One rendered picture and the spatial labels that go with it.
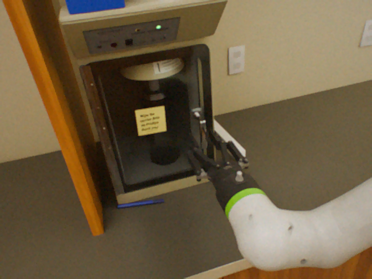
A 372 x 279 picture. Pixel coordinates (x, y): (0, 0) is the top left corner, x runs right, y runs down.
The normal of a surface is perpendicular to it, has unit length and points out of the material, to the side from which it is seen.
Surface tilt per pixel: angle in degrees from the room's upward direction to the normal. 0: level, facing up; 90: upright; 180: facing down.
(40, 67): 90
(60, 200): 0
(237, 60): 90
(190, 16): 135
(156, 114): 90
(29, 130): 90
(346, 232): 78
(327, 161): 0
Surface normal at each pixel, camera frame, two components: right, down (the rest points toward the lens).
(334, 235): -0.72, 0.19
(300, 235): 0.50, -0.33
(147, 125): 0.29, 0.51
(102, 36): 0.26, 0.95
